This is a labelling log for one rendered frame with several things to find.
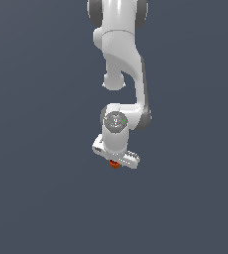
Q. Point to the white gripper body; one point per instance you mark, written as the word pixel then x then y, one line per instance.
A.
pixel 129 159

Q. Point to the small orange object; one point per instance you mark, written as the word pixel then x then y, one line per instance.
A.
pixel 114 163

